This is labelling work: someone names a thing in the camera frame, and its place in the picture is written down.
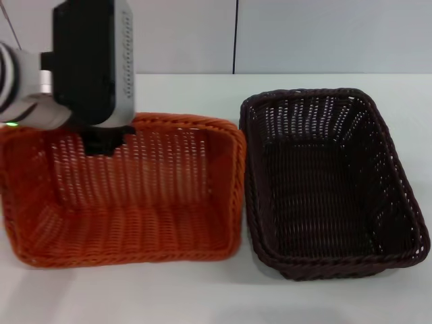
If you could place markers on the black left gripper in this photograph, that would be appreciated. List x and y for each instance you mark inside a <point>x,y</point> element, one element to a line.
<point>108,132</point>

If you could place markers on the orange woven plastic basket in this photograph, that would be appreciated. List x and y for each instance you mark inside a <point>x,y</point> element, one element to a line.
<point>135,219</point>

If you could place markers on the dark brown woven plastic basket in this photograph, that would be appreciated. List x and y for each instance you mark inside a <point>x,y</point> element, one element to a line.
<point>317,202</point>

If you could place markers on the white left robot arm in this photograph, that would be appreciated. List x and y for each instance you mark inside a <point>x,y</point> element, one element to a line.
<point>23,84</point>

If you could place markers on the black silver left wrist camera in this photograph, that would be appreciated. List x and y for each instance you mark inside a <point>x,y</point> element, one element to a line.
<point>87,60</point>

